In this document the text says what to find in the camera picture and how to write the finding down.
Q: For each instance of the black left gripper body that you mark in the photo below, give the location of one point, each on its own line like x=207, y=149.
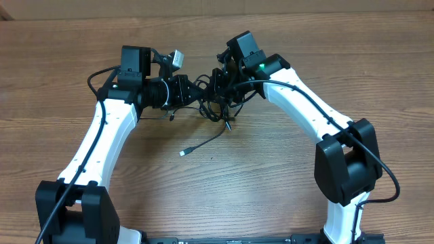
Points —
x=167, y=94

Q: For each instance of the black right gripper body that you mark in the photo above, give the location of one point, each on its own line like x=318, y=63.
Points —
x=229, y=86

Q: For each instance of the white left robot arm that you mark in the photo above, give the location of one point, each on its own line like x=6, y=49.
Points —
x=77, y=208

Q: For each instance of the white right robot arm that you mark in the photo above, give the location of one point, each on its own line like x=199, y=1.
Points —
x=346, y=151

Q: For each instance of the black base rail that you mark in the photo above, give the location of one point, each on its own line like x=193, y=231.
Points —
x=234, y=240

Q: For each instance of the brown cardboard wall panel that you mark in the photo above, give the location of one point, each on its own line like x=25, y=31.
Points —
x=83, y=9

